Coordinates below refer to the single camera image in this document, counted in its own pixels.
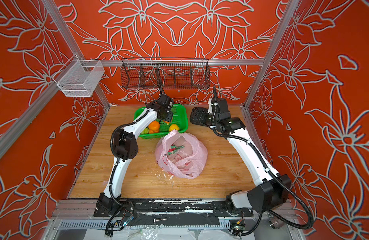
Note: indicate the pink plastic bag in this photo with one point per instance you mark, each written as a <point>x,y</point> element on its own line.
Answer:
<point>181,155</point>

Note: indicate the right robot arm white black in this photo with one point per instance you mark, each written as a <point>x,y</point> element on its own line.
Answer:
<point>271,189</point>

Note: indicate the black wire basket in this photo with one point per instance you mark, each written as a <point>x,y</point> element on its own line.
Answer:
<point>165,74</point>

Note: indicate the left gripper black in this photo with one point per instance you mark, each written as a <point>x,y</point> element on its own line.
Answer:
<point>168,118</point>

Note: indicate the yellow lemon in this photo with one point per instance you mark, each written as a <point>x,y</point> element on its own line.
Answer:
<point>173,127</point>

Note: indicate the black tool case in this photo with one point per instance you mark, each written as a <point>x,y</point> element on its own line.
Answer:
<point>200,116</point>

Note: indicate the green plastic basket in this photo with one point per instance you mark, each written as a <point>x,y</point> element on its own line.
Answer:
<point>176,116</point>

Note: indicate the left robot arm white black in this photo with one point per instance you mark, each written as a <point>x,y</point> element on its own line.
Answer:
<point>124,147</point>

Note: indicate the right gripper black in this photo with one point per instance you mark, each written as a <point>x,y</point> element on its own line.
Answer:
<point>211,126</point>

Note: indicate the green pear fruit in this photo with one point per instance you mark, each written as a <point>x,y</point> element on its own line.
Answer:
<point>145,131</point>

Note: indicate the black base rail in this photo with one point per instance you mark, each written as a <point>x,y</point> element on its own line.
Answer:
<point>175,213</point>

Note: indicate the metal cylinder fitting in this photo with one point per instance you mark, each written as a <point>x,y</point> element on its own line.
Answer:
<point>275,223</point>

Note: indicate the clear plastic wall bin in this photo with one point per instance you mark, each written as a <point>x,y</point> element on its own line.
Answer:
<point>76,80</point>

